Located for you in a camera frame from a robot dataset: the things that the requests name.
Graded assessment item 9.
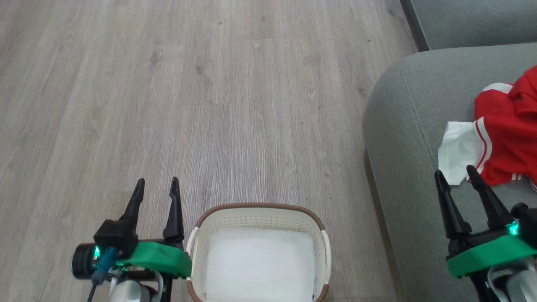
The red white striped-trim garment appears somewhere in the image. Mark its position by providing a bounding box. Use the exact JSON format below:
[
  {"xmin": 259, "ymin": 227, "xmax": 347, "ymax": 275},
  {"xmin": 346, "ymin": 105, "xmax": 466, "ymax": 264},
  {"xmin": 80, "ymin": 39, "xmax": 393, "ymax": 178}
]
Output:
[{"xmin": 438, "ymin": 94, "xmax": 537, "ymax": 192}]

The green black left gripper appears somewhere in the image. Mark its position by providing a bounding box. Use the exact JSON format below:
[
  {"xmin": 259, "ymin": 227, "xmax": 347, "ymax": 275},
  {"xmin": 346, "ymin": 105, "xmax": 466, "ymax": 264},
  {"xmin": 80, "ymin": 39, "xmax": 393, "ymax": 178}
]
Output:
[{"xmin": 110, "ymin": 177, "xmax": 193, "ymax": 302}]

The blue left camera plug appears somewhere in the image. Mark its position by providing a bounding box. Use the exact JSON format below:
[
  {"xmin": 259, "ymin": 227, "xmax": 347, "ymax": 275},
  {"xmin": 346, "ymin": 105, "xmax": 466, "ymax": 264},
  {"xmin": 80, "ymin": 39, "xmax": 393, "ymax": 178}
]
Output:
[{"xmin": 90, "ymin": 246, "xmax": 118, "ymax": 286}]

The white laundry basket brown rim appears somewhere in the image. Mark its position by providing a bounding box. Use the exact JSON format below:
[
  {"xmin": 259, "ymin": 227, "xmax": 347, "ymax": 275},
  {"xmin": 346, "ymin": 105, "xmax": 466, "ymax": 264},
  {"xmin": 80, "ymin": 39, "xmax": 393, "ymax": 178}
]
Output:
[{"xmin": 186, "ymin": 203, "xmax": 332, "ymax": 302}]

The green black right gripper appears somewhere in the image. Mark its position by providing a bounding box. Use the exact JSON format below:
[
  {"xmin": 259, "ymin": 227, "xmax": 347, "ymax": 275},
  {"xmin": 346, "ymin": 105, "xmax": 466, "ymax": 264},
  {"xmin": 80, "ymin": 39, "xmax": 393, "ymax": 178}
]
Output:
[{"xmin": 434, "ymin": 164, "xmax": 537, "ymax": 302}]

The light grey sofa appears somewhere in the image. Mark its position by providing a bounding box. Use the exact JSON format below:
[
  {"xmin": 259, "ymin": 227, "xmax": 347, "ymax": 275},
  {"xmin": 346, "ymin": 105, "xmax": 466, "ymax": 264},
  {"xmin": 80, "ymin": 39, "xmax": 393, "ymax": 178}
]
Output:
[{"xmin": 362, "ymin": 42, "xmax": 537, "ymax": 302}]

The dark grey sofa section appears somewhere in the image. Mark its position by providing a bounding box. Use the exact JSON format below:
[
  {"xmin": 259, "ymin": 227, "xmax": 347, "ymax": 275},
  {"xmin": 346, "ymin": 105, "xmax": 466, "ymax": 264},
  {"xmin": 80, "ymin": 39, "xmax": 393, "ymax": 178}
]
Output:
[{"xmin": 400, "ymin": 0, "xmax": 537, "ymax": 52}]

